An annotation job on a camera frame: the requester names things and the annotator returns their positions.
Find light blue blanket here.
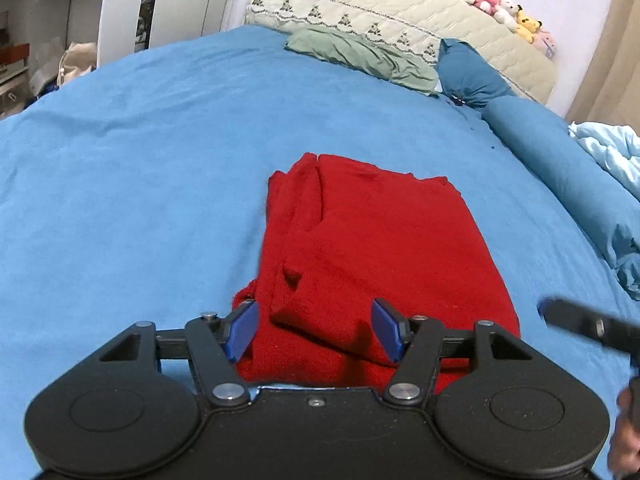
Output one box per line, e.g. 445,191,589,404
567,121,640,197

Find dark blue pillow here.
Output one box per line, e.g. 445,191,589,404
436,37,519,111

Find green pillow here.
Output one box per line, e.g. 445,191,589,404
285,27,441,96

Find white wardrobe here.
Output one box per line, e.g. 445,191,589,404
149,0,247,52

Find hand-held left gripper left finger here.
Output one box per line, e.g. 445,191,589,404
90,299,260,408

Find red knit sweater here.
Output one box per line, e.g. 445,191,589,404
232,152,522,397

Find row of plush toys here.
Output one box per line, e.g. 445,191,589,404
432,0,559,61

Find person's right hand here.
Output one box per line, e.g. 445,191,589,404
607,387,640,478

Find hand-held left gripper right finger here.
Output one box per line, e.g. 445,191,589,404
372,297,533,407

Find cream tote bag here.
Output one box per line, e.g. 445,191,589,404
56,41,99,84

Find blue duvet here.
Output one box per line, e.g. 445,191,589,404
481,97,640,302

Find white desk shelf unit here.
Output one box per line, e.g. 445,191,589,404
0,0,152,121

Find beige curtain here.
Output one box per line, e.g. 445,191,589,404
565,0,640,132

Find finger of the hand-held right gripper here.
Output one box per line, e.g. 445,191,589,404
537,297,640,361

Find cream quilted headboard cover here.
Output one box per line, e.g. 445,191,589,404
242,0,559,107

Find blue bed sheet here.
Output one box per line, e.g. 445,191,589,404
0,25,640,461

